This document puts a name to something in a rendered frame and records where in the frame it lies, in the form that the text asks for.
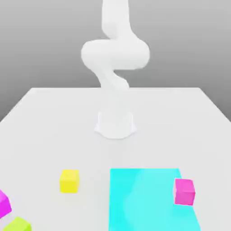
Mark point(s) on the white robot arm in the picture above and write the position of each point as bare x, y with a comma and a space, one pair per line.
115, 54

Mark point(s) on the small yellow cube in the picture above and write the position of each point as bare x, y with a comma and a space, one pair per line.
69, 182

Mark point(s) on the small pink cube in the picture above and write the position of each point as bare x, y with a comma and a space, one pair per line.
184, 193

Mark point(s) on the small magenta cube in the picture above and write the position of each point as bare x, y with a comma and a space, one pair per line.
3, 204

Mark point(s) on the small lime green cube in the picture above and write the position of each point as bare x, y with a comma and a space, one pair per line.
18, 225

